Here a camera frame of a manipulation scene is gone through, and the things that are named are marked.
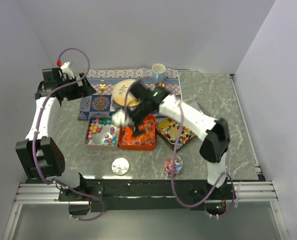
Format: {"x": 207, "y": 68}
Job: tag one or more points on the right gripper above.
{"x": 137, "y": 131}

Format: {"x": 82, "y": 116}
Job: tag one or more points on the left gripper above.
{"x": 85, "y": 89}

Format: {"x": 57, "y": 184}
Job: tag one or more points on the orange tin of lollipops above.
{"x": 146, "y": 141}

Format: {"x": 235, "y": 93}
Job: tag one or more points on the gold tin of lollipops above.
{"x": 169, "y": 130}

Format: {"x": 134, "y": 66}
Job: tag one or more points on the silver tin of star candies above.
{"x": 101, "y": 133}

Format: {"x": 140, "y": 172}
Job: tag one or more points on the clear jar lid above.
{"x": 120, "y": 166}

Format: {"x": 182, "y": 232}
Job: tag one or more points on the metal scoop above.
{"x": 198, "y": 107}

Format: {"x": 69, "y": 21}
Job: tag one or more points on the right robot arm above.
{"x": 213, "y": 133}

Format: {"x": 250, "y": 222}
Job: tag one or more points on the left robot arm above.
{"x": 39, "y": 155}

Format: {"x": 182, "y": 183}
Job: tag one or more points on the patterned blue placemat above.
{"x": 89, "y": 105}

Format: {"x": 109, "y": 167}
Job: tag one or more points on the gold fork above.
{"x": 102, "y": 89}

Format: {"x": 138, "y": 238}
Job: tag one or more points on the cream and orange plate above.
{"x": 119, "y": 92}

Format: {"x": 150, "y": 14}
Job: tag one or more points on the gold spoon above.
{"x": 162, "y": 85}

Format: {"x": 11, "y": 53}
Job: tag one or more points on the blue mug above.
{"x": 158, "y": 72}

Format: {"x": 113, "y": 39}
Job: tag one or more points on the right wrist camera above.
{"x": 120, "y": 119}

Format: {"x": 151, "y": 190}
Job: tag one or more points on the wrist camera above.
{"x": 66, "y": 69}
{"x": 120, "y": 119}

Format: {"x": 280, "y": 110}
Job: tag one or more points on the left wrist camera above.
{"x": 66, "y": 69}

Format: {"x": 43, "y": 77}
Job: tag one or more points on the aluminium rail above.
{"x": 246, "y": 191}

